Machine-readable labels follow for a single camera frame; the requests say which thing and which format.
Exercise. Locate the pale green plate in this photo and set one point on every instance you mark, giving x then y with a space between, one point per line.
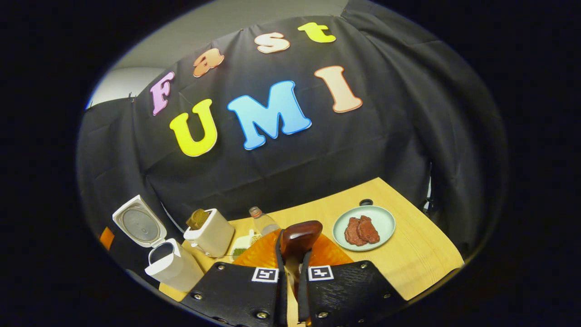
383 222

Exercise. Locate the white rice cooker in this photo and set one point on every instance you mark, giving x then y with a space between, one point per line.
174 268

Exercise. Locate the white toaster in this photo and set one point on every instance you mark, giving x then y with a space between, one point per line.
215 236

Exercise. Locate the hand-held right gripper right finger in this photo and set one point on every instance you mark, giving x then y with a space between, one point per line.
303 297

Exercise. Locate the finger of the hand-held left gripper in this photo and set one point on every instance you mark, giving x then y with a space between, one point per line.
107 238

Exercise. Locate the clear plastic water bottle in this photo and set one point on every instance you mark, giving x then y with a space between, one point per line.
265 222

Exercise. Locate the black table grommet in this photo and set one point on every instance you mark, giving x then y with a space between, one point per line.
366 202

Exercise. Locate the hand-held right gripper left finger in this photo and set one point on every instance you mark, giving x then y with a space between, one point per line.
281 297

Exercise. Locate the dark wooden spoon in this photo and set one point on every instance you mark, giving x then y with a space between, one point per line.
299 236

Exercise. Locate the white divided grain dish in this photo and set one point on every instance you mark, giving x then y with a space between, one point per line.
240 249

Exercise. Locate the black backdrop cloth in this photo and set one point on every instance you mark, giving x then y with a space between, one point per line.
386 136

